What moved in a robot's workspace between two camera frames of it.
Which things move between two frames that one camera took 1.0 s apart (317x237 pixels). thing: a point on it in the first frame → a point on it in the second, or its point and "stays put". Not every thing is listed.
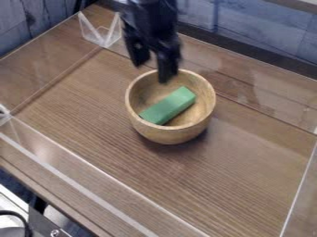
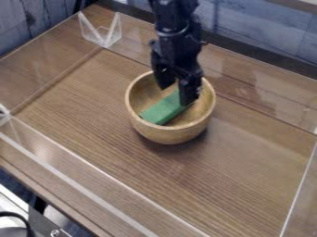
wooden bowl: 146,92 stays put
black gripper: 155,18 → 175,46
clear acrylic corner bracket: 103,35 stays put
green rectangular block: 169,106 stays put
